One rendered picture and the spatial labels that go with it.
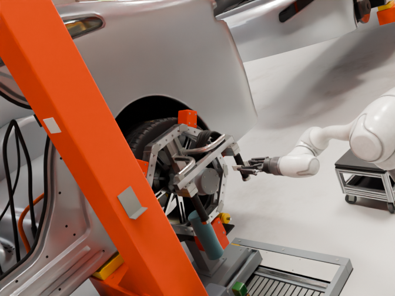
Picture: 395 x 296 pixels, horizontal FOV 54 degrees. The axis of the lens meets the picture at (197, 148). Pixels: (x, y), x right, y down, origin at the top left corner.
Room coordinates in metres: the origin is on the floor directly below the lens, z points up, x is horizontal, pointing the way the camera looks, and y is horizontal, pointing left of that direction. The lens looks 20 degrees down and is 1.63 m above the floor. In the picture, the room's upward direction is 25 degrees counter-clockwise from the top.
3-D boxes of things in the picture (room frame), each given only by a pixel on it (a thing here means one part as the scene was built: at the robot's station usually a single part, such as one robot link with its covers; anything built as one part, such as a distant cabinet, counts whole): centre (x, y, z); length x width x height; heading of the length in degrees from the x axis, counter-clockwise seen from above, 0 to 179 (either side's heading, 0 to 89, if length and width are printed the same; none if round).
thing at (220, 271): (1.96, 0.23, 0.32); 0.40 x 0.30 x 0.28; 129
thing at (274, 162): (1.58, -0.30, 0.83); 0.09 x 0.06 x 0.09; 129
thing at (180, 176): (1.67, 0.12, 1.03); 0.19 x 0.18 x 0.11; 39
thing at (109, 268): (1.65, 0.64, 0.71); 0.14 x 0.14 x 0.05; 39
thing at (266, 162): (1.63, -0.26, 0.83); 0.09 x 0.08 x 0.07; 39
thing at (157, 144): (1.83, 0.12, 0.85); 0.54 x 0.07 x 0.54; 129
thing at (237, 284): (1.17, 0.08, 0.64); 0.04 x 0.04 x 0.04; 39
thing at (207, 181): (1.77, 0.08, 0.85); 0.21 x 0.14 x 0.14; 39
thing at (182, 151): (1.79, -0.03, 1.03); 0.19 x 0.18 x 0.11; 39
